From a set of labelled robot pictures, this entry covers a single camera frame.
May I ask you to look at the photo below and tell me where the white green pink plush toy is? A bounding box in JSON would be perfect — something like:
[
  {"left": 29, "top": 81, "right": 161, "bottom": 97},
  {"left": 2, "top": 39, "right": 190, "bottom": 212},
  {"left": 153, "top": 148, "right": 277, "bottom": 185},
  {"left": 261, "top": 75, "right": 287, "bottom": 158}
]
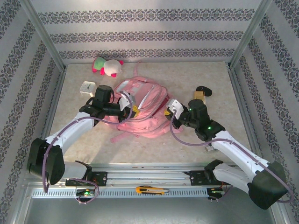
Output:
[{"left": 92, "top": 56, "right": 124, "bottom": 78}]

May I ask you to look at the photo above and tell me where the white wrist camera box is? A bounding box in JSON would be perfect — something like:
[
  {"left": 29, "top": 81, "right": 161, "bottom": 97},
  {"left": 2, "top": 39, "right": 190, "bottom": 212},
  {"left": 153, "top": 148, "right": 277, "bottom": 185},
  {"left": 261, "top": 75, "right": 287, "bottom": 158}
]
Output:
[
  {"left": 118, "top": 91, "right": 136, "bottom": 112},
  {"left": 166, "top": 98, "right": 185, "bottom": 120}
]

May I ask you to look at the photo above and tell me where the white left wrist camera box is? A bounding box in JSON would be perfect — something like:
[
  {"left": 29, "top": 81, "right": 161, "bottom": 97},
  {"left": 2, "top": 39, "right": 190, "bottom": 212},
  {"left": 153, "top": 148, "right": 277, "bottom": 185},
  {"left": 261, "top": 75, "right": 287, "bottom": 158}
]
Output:
[{"left": 118, "top": 91, "right": 136, "bottom": 112}]

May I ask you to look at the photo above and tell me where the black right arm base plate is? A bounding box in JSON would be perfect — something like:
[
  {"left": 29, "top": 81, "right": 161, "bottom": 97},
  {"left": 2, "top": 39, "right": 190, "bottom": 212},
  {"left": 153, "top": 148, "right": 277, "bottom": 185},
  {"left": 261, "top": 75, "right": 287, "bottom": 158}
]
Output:
[{"left": 184, "top": 169, "right": 233, "bottom": 187}]

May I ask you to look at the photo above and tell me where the aluminium mounting rail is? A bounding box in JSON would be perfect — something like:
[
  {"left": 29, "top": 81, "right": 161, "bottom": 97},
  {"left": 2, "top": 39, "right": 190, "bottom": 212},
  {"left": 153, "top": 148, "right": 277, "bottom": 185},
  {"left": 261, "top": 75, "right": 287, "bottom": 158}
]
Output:
[{"left": 22, "top": 162, "right": 276, "bottom": 189}]

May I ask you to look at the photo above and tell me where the aluminium side rail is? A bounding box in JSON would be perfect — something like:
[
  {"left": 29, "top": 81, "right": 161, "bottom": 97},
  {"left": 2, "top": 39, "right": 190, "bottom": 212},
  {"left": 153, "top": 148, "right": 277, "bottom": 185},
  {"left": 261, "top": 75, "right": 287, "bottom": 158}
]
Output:
[
  {"left": 226, "top": 64, "right": 267, "bottom": 168},
  {"left": 31, "top": 70, "right": 67, "bottom": 170}
]

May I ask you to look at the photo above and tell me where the white square alarm clock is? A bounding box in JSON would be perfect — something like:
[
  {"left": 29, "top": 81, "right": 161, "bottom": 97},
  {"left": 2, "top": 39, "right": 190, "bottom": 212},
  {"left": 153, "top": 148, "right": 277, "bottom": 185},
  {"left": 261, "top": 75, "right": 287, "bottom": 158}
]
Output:
[{"left": 79, "top": 81, "right": 97, "bottom": 98}]

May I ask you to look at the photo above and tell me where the black oval object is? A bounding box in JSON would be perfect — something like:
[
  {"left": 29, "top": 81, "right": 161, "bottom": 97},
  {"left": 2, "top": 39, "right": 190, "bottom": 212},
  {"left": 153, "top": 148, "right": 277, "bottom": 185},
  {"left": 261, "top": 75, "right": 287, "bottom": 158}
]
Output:
[{"left": 197, "top": 85, "right": 213, "bottom": 97}]

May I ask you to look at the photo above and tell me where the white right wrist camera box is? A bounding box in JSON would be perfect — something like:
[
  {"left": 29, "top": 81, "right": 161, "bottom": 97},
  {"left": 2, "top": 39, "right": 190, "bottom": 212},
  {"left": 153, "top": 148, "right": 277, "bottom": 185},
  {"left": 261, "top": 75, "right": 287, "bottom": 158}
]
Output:
[{"left": 166, "top": 98, "right": 185, "bottom": 120}]

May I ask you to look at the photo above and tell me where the small circuit board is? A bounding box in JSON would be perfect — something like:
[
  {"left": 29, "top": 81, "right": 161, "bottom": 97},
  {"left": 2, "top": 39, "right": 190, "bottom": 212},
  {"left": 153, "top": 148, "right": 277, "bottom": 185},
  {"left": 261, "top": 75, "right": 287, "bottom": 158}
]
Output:
[
  {"left": 207, "top": 187, "right": 225, "bottom": 201},
  {"left": 75, "top": 189, "right": 96, "bottom": 198}
]

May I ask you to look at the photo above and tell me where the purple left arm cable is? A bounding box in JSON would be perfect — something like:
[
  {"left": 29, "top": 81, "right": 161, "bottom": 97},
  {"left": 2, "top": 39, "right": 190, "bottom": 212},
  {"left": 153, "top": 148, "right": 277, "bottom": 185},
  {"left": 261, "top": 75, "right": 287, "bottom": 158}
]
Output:
[{"left": 43, "top": 91, "right": 134, "bottom": 205}]

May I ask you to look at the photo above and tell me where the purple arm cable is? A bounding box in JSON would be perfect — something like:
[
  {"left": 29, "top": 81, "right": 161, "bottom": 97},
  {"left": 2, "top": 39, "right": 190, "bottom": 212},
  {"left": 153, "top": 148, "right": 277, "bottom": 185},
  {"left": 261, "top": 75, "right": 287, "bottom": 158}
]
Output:
[
  {"left": 43, "top": 91, "right": 134, "bottom": 205},
  {"left": 170, "top": 112, "right": 294, "bottom": 203}
]

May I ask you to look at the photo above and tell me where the slotted grey cable duct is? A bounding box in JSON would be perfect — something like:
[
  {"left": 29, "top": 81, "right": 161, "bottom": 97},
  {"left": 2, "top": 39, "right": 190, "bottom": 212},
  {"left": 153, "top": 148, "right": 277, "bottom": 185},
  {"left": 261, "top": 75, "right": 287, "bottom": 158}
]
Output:
[{"left": 31, "top": 188, "right": 208, "bottom": 199}]

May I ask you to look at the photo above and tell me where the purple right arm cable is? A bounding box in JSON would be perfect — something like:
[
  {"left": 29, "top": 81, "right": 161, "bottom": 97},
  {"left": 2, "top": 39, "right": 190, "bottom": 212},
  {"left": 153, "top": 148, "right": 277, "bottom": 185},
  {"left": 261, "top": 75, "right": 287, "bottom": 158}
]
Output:
[{"left": 170, "top": 112, "right": 294, "bottom": 203}]

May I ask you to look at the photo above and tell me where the pink backpack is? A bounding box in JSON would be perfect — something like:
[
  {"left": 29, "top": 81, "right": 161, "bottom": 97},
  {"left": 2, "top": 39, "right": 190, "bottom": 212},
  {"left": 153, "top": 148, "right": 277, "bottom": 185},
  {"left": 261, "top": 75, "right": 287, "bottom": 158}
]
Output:
[{"left": 102, "top": 62, "right": 183, "bottom": 143}]

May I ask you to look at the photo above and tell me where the yellow utility knife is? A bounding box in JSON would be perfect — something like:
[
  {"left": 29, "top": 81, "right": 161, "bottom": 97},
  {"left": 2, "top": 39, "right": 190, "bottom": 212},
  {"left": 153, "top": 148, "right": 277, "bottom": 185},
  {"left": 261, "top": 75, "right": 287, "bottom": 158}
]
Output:
[{"left": 135, "top": 186, "right": 170, "bottom": 195}]

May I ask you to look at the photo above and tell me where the aluminium frame post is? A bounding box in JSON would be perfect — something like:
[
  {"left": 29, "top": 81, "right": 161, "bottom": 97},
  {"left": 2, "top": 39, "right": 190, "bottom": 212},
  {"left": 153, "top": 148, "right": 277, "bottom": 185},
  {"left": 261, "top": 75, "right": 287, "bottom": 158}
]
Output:
[
  {"left": 20, "top": 0, "right": 66, "bottom": 72},
  {"left": 228, "top": 0, "right": 274, "bottom": 70}
]

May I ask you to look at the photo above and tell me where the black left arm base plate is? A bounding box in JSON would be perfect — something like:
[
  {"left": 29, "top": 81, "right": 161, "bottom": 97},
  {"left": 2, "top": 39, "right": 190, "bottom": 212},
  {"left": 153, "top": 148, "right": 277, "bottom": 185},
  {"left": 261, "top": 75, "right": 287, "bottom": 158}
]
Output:
[{"left": 65, "top": 171, "right": 108, "bottom": 187}]

